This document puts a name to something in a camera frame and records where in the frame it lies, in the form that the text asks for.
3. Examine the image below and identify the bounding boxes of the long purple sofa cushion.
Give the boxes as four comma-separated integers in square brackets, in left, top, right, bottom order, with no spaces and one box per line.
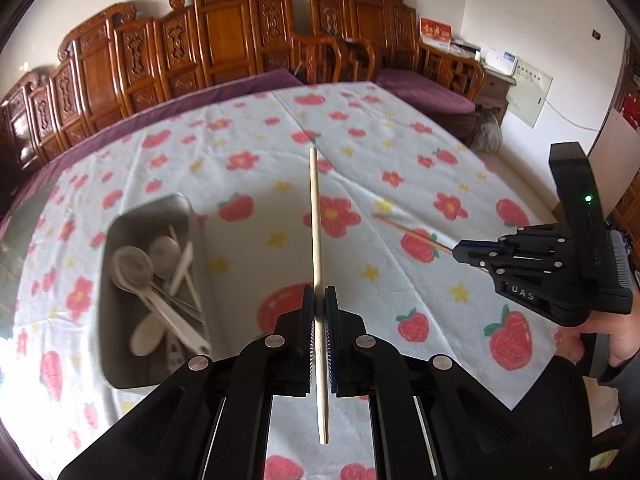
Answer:
[0,69,306,221]

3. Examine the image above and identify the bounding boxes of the wall cable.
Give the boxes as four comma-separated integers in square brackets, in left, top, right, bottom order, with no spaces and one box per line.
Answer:
[545,100,601,133]

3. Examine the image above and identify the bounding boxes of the white wall panel box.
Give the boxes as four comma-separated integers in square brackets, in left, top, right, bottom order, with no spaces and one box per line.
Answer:
[505,67,554,129]

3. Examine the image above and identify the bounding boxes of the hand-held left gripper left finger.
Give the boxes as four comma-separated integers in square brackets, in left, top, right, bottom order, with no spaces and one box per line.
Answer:
[57,284,317,480]

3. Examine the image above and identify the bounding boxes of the brown board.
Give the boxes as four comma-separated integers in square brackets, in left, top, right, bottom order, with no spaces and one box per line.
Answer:
[585,110,640,181]

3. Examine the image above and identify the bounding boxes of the brown wooden chopstick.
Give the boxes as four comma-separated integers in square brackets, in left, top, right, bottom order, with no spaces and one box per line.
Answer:
[372,214,456,253]

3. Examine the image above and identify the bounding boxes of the wooden side table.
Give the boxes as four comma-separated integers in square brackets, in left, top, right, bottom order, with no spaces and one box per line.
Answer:
[475,67,516,126]

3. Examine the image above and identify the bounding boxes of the person's dark clothing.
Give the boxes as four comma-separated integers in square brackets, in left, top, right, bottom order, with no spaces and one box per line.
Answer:
[510,355,623,480]

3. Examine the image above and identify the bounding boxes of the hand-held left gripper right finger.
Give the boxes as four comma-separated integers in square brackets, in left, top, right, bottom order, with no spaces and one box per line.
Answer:
[324,285,591,480]

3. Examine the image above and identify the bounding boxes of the white plastic spoon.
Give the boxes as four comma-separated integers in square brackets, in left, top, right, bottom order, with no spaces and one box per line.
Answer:
[147,235,202,307]

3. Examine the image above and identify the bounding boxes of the person's right hand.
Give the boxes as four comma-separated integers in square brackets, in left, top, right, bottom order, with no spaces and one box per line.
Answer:
[557,290,640,367]

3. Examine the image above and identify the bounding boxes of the purple armchair cushion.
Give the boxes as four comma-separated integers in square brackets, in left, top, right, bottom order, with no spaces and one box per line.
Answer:
[375,69,476,115]

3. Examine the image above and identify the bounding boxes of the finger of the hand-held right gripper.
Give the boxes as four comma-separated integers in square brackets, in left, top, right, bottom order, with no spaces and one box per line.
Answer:
[452,224,573,256]
[457,252,571,277]

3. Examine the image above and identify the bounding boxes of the carved wooden sofa bench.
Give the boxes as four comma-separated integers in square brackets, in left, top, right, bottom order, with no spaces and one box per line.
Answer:
[0,0,346,171]

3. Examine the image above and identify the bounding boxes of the person's right forearm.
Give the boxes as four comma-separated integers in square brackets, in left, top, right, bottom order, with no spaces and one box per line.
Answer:
[600,355,640,413]

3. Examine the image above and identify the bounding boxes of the carved wooden armchair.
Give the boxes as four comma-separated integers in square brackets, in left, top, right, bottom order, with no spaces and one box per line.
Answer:
[292,0,486,103]

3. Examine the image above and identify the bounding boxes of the white rice spoon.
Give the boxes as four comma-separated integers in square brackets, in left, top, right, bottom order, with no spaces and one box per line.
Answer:
[111,245,212,355]

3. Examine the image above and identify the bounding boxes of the red box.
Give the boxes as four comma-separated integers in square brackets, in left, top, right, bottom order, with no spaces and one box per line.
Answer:
[419,17,452,52]

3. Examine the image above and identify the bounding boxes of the light wooden chopstick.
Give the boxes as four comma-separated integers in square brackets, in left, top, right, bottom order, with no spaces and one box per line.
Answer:
[308,147,332,446]

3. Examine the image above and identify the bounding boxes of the strawberry print tablecloth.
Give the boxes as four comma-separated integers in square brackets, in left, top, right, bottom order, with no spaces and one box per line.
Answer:
[0,82,576,480]

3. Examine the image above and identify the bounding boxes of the white box device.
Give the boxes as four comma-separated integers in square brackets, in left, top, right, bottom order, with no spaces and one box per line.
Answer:
[484,47,517,77]

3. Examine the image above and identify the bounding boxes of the metal tray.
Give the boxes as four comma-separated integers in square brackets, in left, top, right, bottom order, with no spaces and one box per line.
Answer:
[95,194,213,390]

